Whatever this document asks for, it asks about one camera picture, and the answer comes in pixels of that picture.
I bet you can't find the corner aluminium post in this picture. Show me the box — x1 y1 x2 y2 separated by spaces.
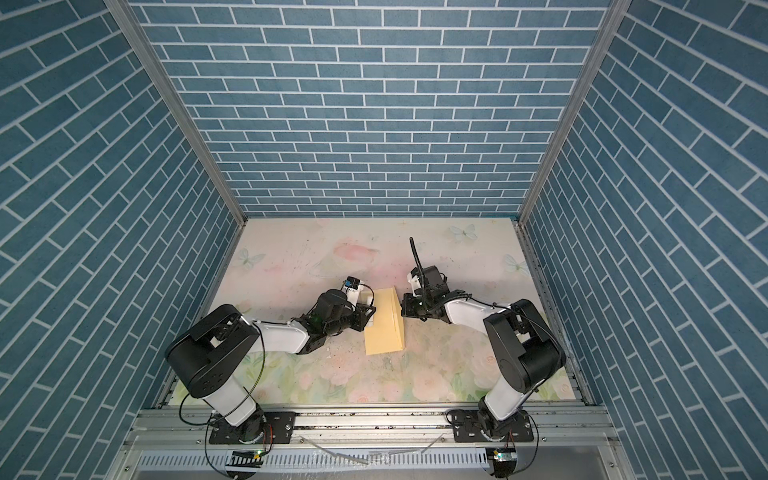
105 0 247 228
518 0 631 225

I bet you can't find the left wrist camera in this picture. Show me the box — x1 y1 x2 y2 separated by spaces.
341 276 361 306

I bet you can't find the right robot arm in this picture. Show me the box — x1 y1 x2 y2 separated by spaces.
402 267 566 439

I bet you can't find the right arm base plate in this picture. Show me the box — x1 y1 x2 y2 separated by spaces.
444 409 535 443

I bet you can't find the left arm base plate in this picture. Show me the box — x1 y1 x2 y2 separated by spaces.
208 410 297 447

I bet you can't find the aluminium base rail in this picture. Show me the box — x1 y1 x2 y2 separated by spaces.
124 402 619 450

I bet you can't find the left corner aluminium post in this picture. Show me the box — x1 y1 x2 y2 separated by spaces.
105 0 247 228

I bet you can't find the right corner aluminium post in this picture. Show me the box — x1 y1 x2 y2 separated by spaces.
518 0 631 225

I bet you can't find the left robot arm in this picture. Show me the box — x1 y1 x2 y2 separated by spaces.
165 284 376 444

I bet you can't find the yellow envelope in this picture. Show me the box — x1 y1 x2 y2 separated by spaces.
364 287 405 356

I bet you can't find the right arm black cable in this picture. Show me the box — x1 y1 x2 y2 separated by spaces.
409 236 568 475

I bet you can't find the white slotted cable duct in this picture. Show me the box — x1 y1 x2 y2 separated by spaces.
136 448 489 473

